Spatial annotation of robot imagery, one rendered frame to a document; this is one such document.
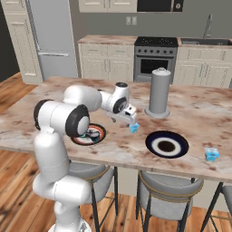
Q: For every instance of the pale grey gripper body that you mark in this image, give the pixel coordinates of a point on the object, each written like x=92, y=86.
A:
x=120, y=116

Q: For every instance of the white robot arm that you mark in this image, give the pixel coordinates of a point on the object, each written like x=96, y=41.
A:
x=50, y=151

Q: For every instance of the blue yogurt container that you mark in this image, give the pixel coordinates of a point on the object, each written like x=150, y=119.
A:
x=134, y=128
x=94, y=136
x=211, y=154

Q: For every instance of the orange and black rimmed plate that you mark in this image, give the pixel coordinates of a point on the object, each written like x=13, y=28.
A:
x=101, y=135

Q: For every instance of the dark blue and white plate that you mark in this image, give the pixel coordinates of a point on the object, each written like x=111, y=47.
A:
x=167, y=144

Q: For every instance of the grey cylindrical canister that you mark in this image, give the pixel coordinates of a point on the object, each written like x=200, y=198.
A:
x=158, y=90

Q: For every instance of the grey upholstered bar stool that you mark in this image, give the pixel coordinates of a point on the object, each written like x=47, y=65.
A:
x=169, y=193
x=225, y=199
x=99, y=178

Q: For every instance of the silver oven with black hob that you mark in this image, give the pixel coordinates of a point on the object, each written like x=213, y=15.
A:
x=154, y=59

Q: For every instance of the cream base cupboards with sink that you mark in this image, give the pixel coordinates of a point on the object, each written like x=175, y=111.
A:
x=205, y=66

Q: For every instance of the silver fridge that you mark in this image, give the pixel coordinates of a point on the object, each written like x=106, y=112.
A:
x=54, y=36

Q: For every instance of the dark sink basin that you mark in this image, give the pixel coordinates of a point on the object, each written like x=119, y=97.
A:
x=205, y=41

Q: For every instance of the black microwave oven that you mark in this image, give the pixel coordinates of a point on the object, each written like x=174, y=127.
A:
x=158, y=5

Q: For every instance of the cream tall cupboard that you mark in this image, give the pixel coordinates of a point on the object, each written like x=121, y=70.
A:
x=21, y=42

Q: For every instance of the silver tap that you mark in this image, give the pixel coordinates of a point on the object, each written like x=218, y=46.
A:
x=207, y=27

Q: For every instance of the white wall socket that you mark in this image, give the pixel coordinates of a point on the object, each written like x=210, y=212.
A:
x=134, y=20
x=128, y=20

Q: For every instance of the cream wall cupboards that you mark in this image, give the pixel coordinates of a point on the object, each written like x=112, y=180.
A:
x=107, y=5

